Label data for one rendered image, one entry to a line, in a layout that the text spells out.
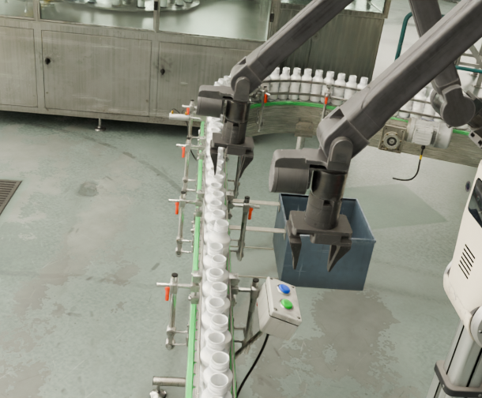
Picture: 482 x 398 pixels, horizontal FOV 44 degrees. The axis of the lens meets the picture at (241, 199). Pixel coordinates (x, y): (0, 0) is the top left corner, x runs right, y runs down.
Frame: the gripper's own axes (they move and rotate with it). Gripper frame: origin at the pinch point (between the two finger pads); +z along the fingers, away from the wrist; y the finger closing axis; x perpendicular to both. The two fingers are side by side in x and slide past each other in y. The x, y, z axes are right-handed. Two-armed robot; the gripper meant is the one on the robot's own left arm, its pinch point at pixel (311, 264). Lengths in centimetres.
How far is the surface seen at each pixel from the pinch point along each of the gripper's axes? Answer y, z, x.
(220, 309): -14.2, 24.1, 16.5
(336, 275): 32, 60, 86
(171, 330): -25, 46, 34
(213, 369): -15.5, 25.3, -0.8
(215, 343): -15.3, 23.5, 4.6
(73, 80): -123, 92, 386
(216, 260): -14.9, 25.0, 36.9
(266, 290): -1.9, 29.0, 31.2
